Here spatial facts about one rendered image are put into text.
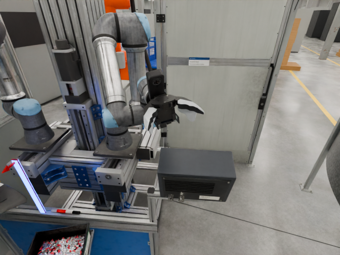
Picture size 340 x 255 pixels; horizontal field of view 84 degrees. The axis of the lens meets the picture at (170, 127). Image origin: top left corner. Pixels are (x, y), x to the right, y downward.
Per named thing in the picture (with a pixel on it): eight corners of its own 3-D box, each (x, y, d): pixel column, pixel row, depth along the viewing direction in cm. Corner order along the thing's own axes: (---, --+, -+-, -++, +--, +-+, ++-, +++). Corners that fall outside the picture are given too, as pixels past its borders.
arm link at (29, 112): (28, 130, 102) (17, 108, 95) (16, 124, 108) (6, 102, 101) (50, 121, 110) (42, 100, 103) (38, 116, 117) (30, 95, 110)
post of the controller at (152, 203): (149, 222, 86) (146, 193, 76) (150, 216, 89) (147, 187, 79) (156, 222, 86) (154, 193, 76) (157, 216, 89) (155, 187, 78)
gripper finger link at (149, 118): (152, 145, 47) (163, 125, 54) (147, 125, 44) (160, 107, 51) (140, 144, 48) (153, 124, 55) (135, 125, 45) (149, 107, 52)
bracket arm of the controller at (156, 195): (146, 198, 78) (146, 193, 76) (148, 192, 80) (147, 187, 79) (205, 202, 76) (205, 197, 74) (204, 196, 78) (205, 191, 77)
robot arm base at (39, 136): (37, 130, 121) (32, 116, 116) (59, 131, 120) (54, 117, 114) (18, 143, 108) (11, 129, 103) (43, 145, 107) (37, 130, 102)
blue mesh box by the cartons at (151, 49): (140, 69, 671) (137, 39, 621) (155, 62, 772) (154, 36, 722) (162, 72, 644) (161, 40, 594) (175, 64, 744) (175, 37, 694)
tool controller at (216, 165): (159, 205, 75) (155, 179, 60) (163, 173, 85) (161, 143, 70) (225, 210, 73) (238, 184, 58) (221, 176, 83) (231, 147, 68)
